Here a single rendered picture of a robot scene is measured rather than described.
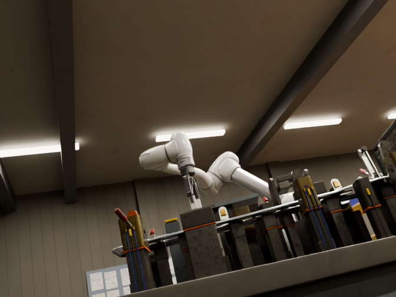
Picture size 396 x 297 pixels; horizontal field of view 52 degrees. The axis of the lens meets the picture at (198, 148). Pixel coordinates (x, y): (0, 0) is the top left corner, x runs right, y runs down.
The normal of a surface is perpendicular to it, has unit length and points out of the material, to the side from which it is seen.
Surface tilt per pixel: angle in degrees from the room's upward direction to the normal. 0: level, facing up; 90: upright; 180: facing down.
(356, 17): 90
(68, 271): 90
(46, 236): 90
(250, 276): 90
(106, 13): 180
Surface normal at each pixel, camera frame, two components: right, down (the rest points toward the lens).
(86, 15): 0.23, 0.88
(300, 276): 0.25, -0.45
